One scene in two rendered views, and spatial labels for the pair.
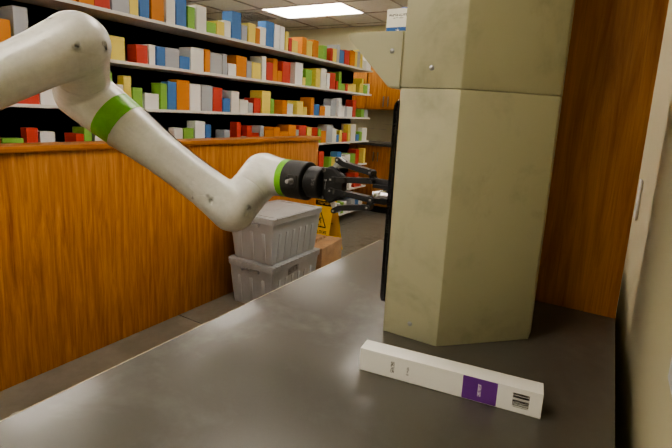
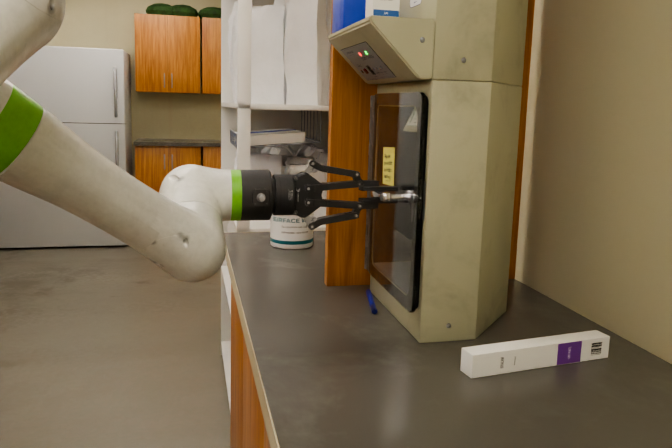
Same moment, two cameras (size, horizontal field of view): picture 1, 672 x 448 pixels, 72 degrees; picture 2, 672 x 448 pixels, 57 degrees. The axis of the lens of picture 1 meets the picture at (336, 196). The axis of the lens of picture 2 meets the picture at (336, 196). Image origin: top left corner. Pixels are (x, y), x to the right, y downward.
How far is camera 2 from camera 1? 0.77 m
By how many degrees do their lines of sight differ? 43
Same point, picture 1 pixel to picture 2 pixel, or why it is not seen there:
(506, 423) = (602, 368)
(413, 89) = (446, 81)
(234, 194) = (209, 226)
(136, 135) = (66, 155)
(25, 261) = not seen: outside the picture
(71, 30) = not seen: outside the picture
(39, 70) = (19, 49)
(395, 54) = (426, 43)
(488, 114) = (500, 105)
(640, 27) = not seen: hidden behind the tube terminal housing
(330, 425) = (542, 423)
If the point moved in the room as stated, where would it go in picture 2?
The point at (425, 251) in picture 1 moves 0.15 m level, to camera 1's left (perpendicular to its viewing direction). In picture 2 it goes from (462, 246) to (409, 259)
